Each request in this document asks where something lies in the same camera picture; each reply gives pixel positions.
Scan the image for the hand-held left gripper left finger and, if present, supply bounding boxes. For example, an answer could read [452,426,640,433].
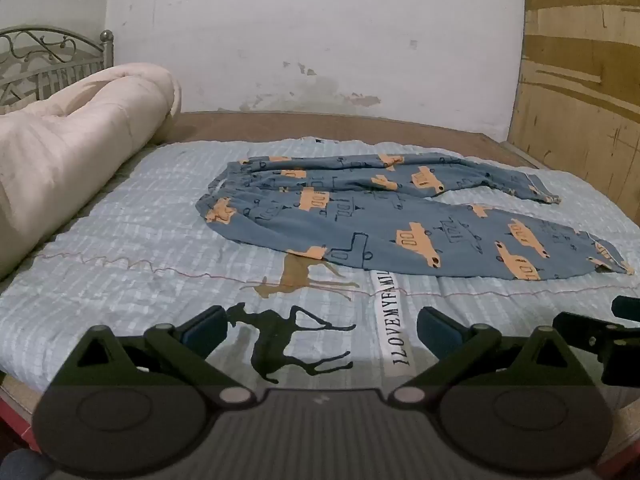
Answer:
[47,305,258,408]

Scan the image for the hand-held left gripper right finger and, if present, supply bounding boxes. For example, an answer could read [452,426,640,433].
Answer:
[387,306,598,408]

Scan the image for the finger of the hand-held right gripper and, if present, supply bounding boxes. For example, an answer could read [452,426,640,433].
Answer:
[552,311,640,387]
[611,295,640,322]

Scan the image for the blue pants with orange cars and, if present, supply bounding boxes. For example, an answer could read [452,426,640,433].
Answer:
[195,154,636,282]

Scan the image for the light blue deer print blanket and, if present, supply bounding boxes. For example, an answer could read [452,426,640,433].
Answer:
[0,136,640,406]

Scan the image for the rolled cream quilt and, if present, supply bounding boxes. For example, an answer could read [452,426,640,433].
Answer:
[0,62,183,281]

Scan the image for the metal bed headboard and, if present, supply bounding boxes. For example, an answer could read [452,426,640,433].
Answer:
[0,28,116,116]

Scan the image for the plywood wall panel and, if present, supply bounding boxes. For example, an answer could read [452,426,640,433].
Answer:
[506,0,640,211]

